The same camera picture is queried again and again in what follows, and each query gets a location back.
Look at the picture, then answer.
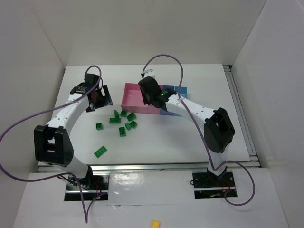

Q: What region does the green lego brick bottom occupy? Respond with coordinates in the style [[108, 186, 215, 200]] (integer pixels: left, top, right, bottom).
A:
[[94, 146, 107, 158]]

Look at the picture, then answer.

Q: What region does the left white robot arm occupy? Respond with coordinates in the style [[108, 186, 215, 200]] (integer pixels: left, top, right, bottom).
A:
[[34, 73, 113, 179]]

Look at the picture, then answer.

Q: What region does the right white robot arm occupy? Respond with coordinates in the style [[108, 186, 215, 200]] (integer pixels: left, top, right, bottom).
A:
[[138, 76, 235, 177]]

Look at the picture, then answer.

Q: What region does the small pink container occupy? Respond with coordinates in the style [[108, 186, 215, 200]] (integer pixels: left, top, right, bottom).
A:
[[146, 83, 162, 114]]

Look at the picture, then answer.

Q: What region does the large pink container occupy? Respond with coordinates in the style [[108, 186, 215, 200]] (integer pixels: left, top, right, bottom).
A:
[[121, 83, 148, 114]]

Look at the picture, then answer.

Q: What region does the purple blue container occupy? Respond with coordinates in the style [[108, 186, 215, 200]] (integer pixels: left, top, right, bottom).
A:
[[160, 85, 177, 115]]

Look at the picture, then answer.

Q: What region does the small green lego brick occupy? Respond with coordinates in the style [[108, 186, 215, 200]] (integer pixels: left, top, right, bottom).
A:
[[125, 123, 132, 130]]

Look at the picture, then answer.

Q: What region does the yellow lego brick foreground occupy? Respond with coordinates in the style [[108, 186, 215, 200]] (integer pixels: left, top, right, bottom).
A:
[[151, 220, 160, 228]]

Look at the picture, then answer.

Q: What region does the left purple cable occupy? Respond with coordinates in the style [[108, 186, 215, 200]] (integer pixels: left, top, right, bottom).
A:
[[0, 65, 104, 223]]

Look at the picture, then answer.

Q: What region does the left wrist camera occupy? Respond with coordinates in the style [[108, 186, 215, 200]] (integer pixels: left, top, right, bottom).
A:
[[70, 86, 90, 94]]

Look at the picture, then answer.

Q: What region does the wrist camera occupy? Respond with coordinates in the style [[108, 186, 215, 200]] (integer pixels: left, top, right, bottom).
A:
[[70, 86, 90, 94], [141, 69, 155, 79]]

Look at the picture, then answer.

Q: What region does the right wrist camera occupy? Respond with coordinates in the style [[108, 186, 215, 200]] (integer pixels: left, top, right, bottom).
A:
[[141, 69, 155, 79]]

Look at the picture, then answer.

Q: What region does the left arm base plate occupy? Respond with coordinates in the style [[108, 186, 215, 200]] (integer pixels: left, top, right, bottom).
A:
[[64, 175, 110, 201]]

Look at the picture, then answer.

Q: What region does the aluminium rail front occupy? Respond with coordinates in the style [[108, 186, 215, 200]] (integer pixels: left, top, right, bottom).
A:
[[38, 161, 219, 173]]

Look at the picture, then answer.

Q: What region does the aluminium rail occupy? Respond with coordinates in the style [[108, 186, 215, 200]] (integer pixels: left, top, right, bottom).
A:
[[223, 65, 262, 168], [38, 161, 219, 173]]

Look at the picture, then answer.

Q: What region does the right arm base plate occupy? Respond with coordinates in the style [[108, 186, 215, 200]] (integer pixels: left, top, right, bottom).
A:
[[190, 172, 238, 199]]

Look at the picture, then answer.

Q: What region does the aluminium rail right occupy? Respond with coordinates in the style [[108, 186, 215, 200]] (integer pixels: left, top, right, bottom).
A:
[[223, 65, 262, 168]]

